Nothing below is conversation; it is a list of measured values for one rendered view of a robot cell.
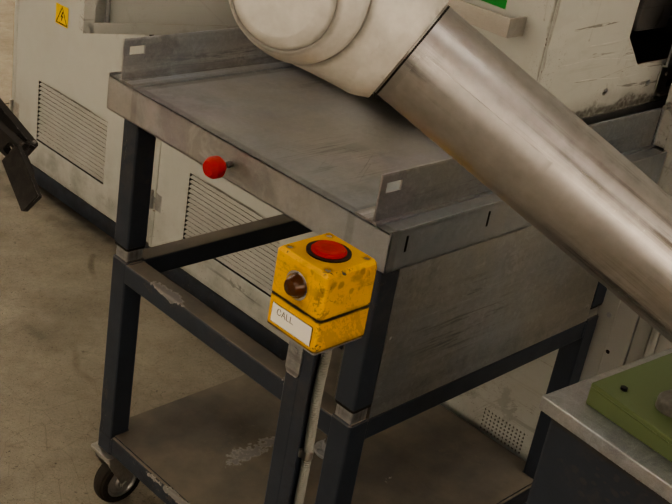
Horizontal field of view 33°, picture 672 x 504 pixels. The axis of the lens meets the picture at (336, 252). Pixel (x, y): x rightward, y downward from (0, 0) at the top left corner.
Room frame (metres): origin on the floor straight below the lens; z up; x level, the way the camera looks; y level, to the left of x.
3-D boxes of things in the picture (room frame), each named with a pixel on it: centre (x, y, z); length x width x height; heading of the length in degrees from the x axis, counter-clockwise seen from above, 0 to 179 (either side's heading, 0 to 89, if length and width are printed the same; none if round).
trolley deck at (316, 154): (1.73, -0.05, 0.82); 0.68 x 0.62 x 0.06; 139
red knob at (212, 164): (1.46, 0.18, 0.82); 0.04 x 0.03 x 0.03; 139
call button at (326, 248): (1.08, 0.01, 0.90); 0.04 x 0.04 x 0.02
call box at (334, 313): (1.08, 0.01, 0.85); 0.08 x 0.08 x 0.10; 49
